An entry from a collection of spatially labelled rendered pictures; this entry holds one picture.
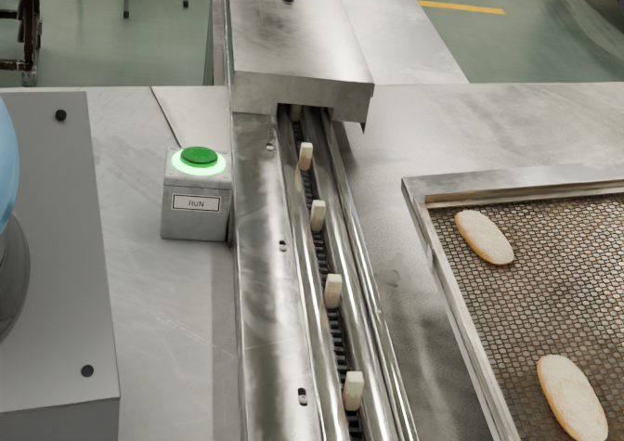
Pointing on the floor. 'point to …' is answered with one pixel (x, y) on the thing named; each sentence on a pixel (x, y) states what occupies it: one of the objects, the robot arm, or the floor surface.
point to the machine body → (367, 32)
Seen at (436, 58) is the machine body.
